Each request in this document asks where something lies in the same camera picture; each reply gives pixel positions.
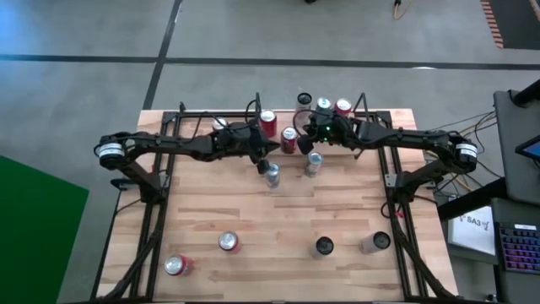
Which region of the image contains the dark floor mat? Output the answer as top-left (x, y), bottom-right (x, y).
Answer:
top-left (489, 0), bottom-right (540, 51)

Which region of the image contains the gray cart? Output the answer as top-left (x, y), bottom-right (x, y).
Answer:
top-left (492, 79), bottom-right (540, 207)

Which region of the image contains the red Fanta can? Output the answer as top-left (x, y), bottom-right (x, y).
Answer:
top-left (334, 97), bottom-right (354, 117)
top-left (218, 231), bottom-right (241, 253)

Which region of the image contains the white Celsius Peach Vibe can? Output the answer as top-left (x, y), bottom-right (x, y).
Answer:
top-left (294, 92), bottom-right (314, 115)

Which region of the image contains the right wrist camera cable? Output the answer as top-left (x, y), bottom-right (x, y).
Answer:
top-left (292, 109), bottom-right (316, 139)

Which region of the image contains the backlit black keyboard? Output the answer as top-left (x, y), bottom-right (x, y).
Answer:
top-left (496, 222), bottom-right (540, 275)

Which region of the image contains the white can with black top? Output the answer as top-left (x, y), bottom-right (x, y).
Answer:
top-left (359, 231), bottom-right (392, 255)

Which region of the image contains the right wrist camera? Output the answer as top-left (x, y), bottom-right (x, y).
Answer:
top-left (332, 117), bottom-right (354, 138)

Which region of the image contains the green floor mat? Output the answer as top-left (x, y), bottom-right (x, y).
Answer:
top-left (0, 155), bottom-right (90, 304)

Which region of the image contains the yellow-tipped cable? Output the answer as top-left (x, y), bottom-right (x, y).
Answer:
top-left (391, 0), bottom-right (413, 21)

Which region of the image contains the red soda can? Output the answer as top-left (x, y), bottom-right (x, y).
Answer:
top-left (164, 254), bottom-right (195, 277)

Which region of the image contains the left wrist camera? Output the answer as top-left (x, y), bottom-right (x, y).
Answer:
top-left (229, 124), bottom-right (252, 143)

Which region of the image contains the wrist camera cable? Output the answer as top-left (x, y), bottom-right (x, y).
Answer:
top-left (292, 109), bottom-right (316, 139)
top-left (192, 99), bottom-right (261, 140)

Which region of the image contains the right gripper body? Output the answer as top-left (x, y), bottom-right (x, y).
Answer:
top-left (296, 112), bottom-right (335, 156)

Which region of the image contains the tablet screen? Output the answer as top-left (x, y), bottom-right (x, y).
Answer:
top-left (515, 134), bottom-right (540, 162)

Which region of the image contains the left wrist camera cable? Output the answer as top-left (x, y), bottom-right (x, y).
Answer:
top-left (192, 99), bottom-right (261, 140)

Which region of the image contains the blue silver Red Bull can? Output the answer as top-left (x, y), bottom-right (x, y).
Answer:
top-left (304, 151), bottom-right (325, 178)
top-left (264, 163), bottom-right (282, 189)

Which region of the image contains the yellow cable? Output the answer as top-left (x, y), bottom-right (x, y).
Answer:
top-left (436, 114), bottom-right (499, 193)

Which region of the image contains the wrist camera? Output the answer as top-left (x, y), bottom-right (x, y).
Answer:
top-left (332, 117), bottom-right (354, 138)
top-left (229, 124), bottom-right (252, 143)

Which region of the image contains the orange black striped strip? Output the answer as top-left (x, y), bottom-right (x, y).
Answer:
top-left (480, 0), bottom-right (505, 50)

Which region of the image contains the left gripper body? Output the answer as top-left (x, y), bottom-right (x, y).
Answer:
top-left (217, 121), bottom-right (271, 176)

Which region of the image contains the black aluminium rig frame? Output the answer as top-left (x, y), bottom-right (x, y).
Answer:
top-left (90, 100), bottom-right (459, 304)

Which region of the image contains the gray side desk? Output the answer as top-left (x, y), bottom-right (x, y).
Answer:
top-left (438, 176), bottom-right (540, 304)

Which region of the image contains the red Star Wars Coca-Cola can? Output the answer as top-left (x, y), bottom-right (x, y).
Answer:
top-left (280, 126), bottom-right (299, 155)

